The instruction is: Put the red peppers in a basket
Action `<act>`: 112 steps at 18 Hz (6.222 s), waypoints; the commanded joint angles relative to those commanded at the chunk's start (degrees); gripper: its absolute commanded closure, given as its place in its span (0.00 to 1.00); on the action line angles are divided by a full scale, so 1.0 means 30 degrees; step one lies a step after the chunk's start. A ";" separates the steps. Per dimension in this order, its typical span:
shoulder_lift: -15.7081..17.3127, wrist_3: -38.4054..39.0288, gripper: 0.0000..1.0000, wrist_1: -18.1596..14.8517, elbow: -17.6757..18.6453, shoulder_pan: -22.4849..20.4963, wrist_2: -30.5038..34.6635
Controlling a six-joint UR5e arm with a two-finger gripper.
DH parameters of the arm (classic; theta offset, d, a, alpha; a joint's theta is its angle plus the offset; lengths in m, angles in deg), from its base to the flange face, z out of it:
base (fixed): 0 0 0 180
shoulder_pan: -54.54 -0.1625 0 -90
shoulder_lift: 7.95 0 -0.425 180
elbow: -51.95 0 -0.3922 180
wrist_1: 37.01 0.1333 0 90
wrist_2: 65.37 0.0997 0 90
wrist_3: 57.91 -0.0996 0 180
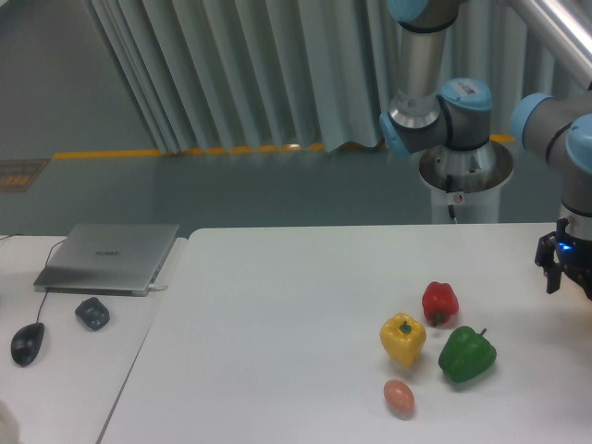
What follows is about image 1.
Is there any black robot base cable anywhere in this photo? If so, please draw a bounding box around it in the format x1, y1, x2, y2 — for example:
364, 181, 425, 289
444, 174, 460, 225

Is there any black mouse cable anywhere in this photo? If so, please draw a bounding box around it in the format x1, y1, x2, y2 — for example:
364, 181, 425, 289
0, 233, 68, 326

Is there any green bell pepper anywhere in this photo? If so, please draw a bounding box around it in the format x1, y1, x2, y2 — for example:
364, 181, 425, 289
438, 326, 497, 383

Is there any silver closed laptop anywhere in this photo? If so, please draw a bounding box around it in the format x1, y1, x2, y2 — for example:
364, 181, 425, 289
34, 224, 179, 297

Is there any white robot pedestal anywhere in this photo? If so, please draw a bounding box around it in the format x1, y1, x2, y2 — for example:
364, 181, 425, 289
419, 141, 513, 224

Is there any yellow bell pepper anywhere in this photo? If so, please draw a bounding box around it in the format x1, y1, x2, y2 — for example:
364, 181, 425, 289
379, 313, 426, 366

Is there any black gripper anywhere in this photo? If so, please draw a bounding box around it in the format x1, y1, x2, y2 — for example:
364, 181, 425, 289
535, 217, 591, 300

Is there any black computer mouse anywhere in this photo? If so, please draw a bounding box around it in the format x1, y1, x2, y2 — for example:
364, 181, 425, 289
10, 322, 45, 367

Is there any red bell pepper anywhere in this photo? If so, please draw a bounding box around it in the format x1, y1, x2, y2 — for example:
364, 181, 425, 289
422, 281, 460, 327

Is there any black power adapter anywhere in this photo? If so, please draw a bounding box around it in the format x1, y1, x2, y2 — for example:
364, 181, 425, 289
75, 297, 110, 331

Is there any brown egg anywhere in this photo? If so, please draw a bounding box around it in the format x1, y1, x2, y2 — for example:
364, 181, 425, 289
383, 379, 415, 414

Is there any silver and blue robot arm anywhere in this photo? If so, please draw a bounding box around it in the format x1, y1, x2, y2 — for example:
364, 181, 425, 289
379, 1, 591, 292

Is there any grey pleated curtain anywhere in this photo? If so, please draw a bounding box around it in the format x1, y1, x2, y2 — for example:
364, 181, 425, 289
87, 1, 587, 154

